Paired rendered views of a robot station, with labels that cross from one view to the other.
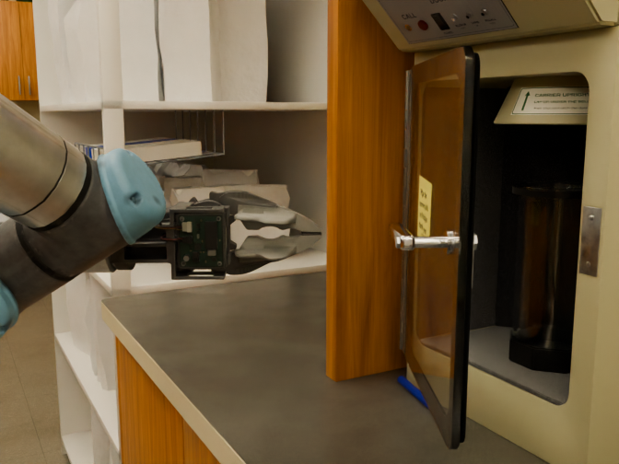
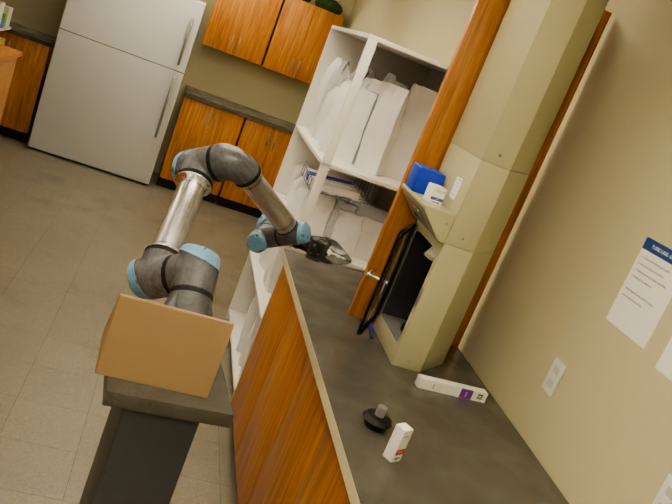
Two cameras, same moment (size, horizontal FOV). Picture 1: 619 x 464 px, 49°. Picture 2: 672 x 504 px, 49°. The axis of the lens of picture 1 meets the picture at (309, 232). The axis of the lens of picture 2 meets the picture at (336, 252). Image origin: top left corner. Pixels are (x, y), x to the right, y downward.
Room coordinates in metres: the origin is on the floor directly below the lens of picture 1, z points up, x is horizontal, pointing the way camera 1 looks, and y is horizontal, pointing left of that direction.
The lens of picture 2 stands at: (-1.75, -0.50, 1.87)
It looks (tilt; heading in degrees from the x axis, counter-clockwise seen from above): 15 degrees down; 12
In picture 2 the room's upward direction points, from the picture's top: 22 degrees clockwise
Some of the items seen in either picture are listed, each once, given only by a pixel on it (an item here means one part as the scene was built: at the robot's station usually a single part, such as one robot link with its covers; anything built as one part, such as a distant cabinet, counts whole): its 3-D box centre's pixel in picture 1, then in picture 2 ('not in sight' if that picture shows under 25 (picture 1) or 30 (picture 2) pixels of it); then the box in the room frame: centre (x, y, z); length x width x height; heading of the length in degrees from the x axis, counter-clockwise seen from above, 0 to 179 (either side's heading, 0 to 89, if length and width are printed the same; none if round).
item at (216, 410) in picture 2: not in sight; (166, 377); (-0.09, 0.17, 0.92); 0.32 x 0.32 x 0.04; 34
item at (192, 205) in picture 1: (176, 237); (311, 245); (0.70, 0.14, 1.20); 0.12 x 0.09 x 0.08; 91
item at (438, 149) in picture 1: (430, 233); (386, 276); (0.79, -0.14, 1.19); 0.30 x 0.01 x 0.40; 1
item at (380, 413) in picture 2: not in sight; (378, 416); (0.18, -0.36, 0.97); 0.09 x 0.09 x 0.07
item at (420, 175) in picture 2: not in sight; (425, 180); (0.87, -0.12, 1.56); 0.10 x 0.10 x 0.09; 28
